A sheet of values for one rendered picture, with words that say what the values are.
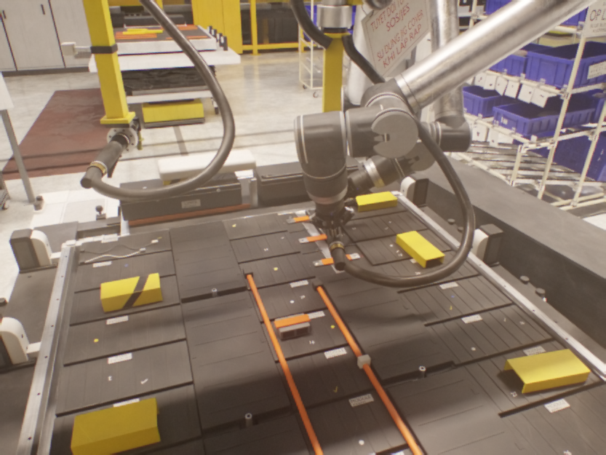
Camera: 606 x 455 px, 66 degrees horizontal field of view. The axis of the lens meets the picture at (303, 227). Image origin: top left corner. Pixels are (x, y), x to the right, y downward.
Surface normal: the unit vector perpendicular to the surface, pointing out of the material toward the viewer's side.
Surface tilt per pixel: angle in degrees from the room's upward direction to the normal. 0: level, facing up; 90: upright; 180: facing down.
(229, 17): 90
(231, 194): 90
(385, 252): 0
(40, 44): 90
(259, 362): 0
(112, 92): 90
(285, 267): 0
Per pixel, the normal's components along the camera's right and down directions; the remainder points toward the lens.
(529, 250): -0.90, 0.22
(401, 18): 0.72, 0.35
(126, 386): 0.00, -0.87
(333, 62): 0.05, 0.50
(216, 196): 0.32, 0.47
